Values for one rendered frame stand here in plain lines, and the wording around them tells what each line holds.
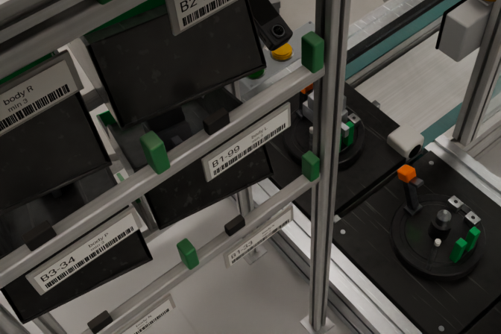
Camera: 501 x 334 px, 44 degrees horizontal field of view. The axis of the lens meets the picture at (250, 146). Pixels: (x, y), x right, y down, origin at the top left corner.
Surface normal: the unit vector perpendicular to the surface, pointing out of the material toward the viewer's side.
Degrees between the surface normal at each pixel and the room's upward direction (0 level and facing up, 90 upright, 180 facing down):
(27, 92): 90
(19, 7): 90
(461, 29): 90
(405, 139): 0
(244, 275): 0
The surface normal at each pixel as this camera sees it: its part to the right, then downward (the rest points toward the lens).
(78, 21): 0.62, 0.61
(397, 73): -0.07, -0.59
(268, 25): 0.26, -0.26
